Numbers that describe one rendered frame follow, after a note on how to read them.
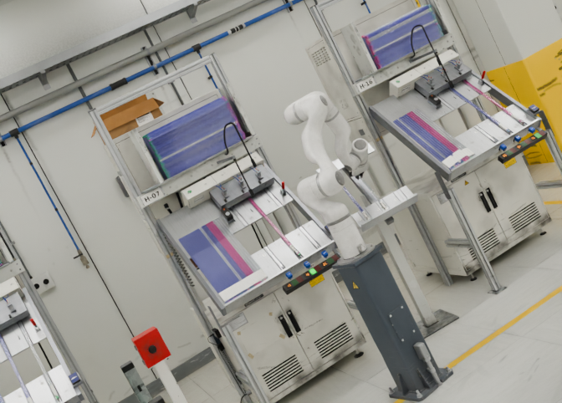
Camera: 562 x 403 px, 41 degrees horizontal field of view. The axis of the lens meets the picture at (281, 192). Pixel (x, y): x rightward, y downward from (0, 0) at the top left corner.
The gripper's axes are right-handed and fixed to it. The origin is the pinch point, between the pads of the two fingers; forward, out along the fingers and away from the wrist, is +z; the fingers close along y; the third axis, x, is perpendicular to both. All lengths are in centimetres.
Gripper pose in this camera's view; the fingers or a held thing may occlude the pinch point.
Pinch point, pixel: (359, 175)
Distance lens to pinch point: 414.1
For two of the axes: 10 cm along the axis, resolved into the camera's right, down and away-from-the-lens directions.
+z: 0.7, 4.7, 8.8
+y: -8.7, 4.6, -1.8
